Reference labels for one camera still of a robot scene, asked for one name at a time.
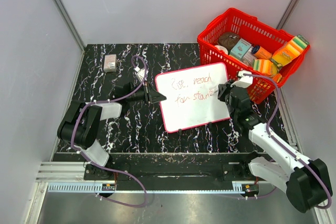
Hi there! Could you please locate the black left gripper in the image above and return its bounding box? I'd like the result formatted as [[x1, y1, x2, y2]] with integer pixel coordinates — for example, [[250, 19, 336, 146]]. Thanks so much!
[[127, 81, 166, 104]]

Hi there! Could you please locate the pink framed whiteboard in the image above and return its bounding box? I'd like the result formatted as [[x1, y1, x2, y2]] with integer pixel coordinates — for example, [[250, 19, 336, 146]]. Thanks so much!
[[155, 62, 229, 133]]

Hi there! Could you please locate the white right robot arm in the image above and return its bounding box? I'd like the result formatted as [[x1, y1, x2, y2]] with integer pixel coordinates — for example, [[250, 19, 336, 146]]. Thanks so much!
[[217, 79, 333, 213]]

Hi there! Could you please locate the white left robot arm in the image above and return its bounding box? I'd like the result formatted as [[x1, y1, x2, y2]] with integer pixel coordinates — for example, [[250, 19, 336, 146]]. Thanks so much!
[[57, 82, 166, 180]]

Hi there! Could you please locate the white tape roll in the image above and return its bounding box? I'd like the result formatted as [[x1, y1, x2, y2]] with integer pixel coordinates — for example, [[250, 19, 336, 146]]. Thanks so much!
[[215, 45, 229, 55]]

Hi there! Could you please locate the teal white carton box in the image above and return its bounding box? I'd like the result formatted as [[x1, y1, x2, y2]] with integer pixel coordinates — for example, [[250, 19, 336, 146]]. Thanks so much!
[[229, 38, 254, 66]]

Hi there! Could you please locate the striped sponge stack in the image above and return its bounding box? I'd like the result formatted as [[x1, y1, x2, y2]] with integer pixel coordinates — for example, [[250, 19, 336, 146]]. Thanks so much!
[[252, 59, 279, 77]]

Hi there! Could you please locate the red plastic basket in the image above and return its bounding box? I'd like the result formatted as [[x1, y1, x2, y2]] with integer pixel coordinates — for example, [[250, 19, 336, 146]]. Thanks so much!
[[197, 8, 310, 104]]

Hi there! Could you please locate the brown round bread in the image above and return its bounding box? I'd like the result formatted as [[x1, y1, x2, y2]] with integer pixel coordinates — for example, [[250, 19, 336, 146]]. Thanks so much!
[[217, 32, 240, 50]]

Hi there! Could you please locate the orange cylindrical can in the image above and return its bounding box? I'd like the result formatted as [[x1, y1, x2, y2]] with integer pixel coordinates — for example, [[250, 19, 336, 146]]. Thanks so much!
[[251, 45, 272, 60]]

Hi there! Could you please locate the small pink white box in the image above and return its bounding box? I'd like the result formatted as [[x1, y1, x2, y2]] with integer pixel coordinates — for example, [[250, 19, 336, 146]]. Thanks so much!
[[103, 54, 117, 72]]

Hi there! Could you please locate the yellow sponge pack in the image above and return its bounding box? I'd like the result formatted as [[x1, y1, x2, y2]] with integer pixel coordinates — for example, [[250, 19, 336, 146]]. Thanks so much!
[[270, 35, 310, 68]]

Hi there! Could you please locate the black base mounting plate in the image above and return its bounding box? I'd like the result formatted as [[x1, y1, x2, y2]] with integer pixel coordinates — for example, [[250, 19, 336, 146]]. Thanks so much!
[[83, 153, 258, 193]]

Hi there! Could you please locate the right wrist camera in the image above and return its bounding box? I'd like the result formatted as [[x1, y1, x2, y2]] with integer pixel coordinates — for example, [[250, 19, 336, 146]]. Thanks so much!
[[231, 70, 253, 88]]

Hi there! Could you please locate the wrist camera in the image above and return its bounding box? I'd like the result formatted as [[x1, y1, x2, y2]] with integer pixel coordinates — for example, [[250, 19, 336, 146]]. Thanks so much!
[[134, 67, 148, 82], [231, 70, 253, 88]]

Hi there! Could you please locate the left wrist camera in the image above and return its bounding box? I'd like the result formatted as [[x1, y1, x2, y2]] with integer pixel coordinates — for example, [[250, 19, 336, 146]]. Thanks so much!
[[134, 67, 148, 82]]

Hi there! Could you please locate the white slotted cable duct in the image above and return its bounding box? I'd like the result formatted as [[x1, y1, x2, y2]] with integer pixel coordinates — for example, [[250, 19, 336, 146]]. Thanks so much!
[[48, 183, 116, 193]]

